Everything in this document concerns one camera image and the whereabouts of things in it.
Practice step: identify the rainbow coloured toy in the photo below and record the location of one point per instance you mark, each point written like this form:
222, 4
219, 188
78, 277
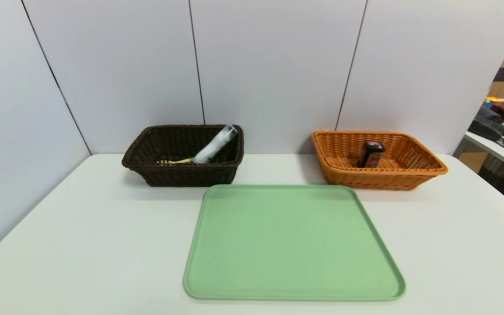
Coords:
494, 100

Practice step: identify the black flat item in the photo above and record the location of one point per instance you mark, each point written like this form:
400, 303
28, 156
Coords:
484, 129

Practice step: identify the black drink carton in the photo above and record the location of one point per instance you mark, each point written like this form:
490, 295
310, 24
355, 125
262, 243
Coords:
370, 154

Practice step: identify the white side table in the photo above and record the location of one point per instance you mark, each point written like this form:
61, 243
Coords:
484, 143

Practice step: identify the clear plastic white bottle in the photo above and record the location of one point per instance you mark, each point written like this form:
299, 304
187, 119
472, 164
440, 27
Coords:
215, 146

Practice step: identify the orange wicker basket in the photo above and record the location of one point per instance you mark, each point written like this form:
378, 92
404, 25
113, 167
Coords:
409, 166

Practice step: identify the dark brown wicker basket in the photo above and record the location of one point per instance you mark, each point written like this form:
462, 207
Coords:
182, 175

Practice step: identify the light green plastic tray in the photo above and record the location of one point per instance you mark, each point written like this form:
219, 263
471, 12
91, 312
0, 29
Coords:
295, 245

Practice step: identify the dark grey cloth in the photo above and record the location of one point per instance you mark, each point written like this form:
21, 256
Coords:
486, 116

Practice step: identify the brown plush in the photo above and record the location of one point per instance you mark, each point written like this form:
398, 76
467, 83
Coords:
500, 111

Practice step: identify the grey box on shelf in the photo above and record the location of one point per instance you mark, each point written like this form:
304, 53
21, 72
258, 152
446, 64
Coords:
502, 73

